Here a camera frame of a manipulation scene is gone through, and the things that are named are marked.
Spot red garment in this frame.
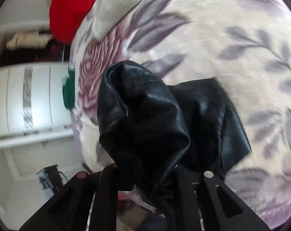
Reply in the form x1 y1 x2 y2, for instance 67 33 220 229
49 0 95 44

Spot floral fleece bed blanket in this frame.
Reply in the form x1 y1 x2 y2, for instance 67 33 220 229
70 0 291 228

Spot black leather jacket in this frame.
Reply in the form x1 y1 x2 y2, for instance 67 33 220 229
96 60 253 231

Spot black tripod device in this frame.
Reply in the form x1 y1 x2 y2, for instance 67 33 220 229
36 164 68 197

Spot white knit folded sweater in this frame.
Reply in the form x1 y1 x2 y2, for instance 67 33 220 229
92 0 151 40

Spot green folded garment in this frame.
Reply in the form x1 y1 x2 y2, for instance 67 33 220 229
62 63 75 110

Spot beige clothes on shelf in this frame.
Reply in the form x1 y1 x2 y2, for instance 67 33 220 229
6 31 53 50

